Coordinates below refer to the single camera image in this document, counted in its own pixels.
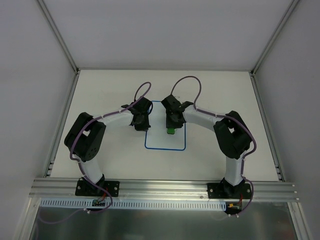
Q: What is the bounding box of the green whiteboard eraser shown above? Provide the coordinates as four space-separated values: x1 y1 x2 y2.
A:
167 127 176 135

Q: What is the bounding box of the blue-framed small whiteboard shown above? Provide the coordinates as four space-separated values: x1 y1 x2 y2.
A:
144 100 187 151

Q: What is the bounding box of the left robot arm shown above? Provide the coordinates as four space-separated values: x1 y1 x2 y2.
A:
64 97 153 196

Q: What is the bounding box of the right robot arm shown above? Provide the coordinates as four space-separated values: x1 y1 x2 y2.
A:
161 94 253 199

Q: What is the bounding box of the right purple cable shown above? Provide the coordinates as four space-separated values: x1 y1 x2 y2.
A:
171 76 258 213

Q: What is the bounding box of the purple cable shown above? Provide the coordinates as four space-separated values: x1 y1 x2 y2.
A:
171 76 258 213
37 81 153 225

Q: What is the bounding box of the left aluminium frame post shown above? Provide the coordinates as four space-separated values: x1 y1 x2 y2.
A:
35 0 79 74

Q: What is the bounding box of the aluminium frame post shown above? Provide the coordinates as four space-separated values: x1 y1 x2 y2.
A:
35 0 79 74
250 0 301 76

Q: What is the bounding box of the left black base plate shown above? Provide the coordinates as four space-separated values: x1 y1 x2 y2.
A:
75 178 120 197

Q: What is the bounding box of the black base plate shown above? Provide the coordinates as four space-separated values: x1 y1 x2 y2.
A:
206 182 252 200
75 178 120 197

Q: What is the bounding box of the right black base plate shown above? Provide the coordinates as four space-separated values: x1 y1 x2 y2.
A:
206 182 252 200

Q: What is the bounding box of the left table edge rail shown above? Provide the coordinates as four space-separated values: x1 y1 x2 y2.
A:
41 70 81 178

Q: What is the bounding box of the table edge rail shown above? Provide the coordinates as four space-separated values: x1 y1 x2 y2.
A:
41 70 81 178
249 72 286 182

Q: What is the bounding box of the right table edge rail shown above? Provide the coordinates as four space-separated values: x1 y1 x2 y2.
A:
249 72 286 182

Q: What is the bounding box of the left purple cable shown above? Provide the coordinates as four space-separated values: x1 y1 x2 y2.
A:
37 81 153 225

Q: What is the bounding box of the white slotted cable duct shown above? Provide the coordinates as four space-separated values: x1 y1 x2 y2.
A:
39 198 227 212

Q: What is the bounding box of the aluminium mounting rail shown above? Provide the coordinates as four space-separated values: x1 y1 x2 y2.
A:
29 177 300 202

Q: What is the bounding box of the right aluminium frame post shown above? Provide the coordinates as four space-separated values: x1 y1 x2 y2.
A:
250 0 301 76

